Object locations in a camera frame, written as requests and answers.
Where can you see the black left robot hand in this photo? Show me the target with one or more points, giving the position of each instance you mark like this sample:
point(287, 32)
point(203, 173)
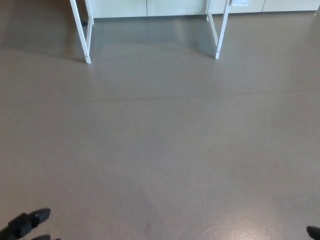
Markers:
point(22, 225)

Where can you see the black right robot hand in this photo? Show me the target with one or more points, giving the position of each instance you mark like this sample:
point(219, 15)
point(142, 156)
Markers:
point(314, 232)

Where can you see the pale green cabinet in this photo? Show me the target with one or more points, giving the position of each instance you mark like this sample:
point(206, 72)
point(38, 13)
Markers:
point(150, 7)

